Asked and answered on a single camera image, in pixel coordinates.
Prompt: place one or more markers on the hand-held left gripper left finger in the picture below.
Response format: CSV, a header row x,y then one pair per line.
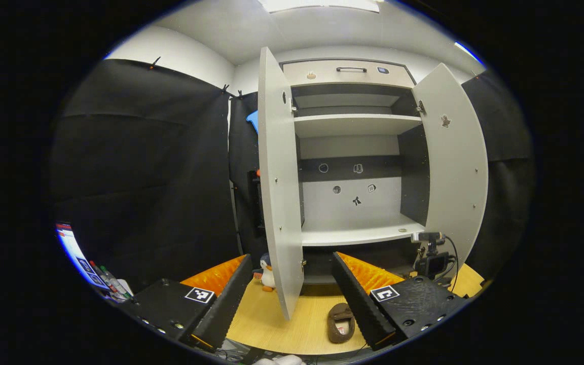
x,y
231,304

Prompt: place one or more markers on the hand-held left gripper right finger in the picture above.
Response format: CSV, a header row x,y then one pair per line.
x,y
358,309

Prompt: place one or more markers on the brown fuzzy shoe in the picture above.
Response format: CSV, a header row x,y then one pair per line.
x,y
333,334

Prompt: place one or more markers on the light grey cabinet door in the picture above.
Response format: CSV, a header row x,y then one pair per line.
x,y
279,192
454,177

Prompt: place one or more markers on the grey shoe cabinet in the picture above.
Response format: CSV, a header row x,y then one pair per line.
x,y
358,124

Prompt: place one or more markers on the beige cabinet drawer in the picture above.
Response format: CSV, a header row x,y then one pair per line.
x,y
353,80

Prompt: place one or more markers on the plush penguin toy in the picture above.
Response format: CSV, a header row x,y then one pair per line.
x,y
267,278

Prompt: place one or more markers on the green marker pen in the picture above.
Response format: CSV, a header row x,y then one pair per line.
x,y
112,279

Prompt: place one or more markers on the red marker pen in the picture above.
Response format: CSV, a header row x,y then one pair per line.
x,y
97,271

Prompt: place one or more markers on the black backdrop cloth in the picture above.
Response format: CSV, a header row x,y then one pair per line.
x,y
140,177

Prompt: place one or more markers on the long ceiling light panel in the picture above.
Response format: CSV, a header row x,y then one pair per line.
x,y
322,5

